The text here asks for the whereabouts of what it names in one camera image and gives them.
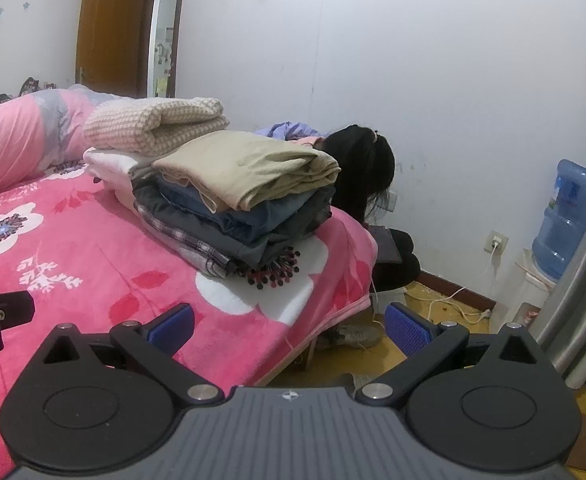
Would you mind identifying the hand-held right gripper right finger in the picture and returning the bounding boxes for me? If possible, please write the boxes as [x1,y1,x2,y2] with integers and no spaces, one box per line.
[355,301,541,403]

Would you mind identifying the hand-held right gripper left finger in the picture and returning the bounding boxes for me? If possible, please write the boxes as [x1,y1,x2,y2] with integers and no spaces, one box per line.
[40,302,225,403]

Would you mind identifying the beige pants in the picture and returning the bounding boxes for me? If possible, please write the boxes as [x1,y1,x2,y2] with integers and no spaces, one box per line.
[151,131,342,213]

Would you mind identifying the plaid folded garment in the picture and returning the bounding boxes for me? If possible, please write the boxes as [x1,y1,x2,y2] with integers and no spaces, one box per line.
[133,200,254,278]

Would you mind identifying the dark tablet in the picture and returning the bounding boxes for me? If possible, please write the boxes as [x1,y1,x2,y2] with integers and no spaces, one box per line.
[370,226,404,264]

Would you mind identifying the pink floral blanket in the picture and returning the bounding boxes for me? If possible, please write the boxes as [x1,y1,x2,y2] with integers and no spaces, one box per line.
[0,157,379,480]

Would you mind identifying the dark grey folded garment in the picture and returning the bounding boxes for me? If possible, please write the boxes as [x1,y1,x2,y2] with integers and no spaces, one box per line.
[133,180,334,266]

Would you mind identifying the white water dispenser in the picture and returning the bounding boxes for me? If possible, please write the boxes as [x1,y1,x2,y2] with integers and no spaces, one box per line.
[488,247,559,333]

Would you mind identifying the grey curtain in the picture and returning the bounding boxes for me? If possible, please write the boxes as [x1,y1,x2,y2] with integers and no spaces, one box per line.
[528,172,586,391]

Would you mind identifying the pink grey floral duvet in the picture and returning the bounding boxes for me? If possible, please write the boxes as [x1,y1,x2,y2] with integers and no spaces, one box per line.
[0,84,128,203]

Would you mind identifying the blue water bottle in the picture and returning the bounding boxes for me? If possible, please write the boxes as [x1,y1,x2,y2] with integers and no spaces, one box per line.
[532,159,586,281]

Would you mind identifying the pink waffle knit cloth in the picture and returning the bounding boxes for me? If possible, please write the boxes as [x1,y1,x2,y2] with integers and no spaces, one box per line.
[83,96,231,157]

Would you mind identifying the lavender cloth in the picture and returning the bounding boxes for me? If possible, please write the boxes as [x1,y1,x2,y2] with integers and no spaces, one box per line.
[253,120,331,147]

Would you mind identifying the brown wooden door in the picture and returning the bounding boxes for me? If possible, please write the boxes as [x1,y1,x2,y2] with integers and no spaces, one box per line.
[75,0,149,98]

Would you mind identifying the white power cable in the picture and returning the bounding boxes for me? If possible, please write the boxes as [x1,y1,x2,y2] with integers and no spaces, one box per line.
[403,252,499,325]

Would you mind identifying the dark wooden door frame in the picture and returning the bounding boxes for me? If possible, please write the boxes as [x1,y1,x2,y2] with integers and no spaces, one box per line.
[138,0,190,100]

